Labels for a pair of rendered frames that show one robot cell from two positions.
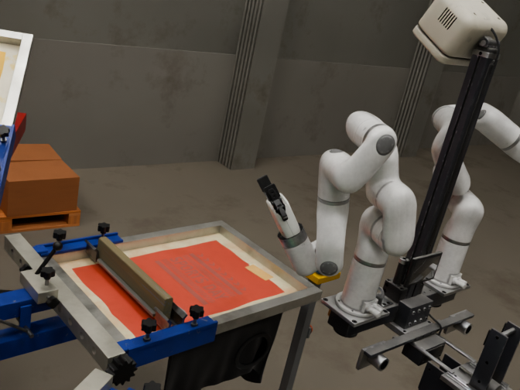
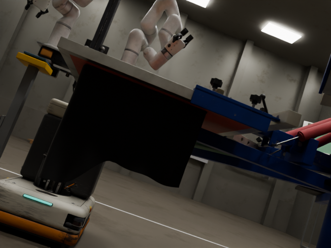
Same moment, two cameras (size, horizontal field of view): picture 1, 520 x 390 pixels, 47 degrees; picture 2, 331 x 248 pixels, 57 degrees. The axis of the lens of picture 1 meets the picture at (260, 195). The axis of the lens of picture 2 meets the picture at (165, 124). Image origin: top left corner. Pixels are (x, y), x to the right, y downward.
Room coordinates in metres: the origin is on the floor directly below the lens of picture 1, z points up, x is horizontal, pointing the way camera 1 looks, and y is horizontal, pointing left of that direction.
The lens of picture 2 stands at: (2.78, 1.08, 0.70)
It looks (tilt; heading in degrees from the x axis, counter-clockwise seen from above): 8 degrees up; 219
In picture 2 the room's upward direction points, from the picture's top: 20 degrees clockwise
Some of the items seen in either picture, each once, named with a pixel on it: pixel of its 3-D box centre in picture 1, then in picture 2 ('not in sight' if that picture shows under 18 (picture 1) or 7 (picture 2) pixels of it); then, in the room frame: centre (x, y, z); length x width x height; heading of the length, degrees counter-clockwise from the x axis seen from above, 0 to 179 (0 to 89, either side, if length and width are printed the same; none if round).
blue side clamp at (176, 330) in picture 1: (169, 340); not in sight; (1.42, 0.16, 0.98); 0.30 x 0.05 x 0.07; 136
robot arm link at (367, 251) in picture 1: (378, 236); (136, 43); (1.55, -0.35, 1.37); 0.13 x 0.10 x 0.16; 24
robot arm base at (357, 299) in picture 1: (366, 285); (126, 65); (1.55, -0.35, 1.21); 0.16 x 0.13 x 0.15; 43
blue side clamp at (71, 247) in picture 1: (80, 250); (229, 109); (1.81, 0.56, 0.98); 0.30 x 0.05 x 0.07; 136
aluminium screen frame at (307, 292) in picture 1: (183, 277); (156, 99); (1.79, 0.20, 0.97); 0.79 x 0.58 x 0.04; 136
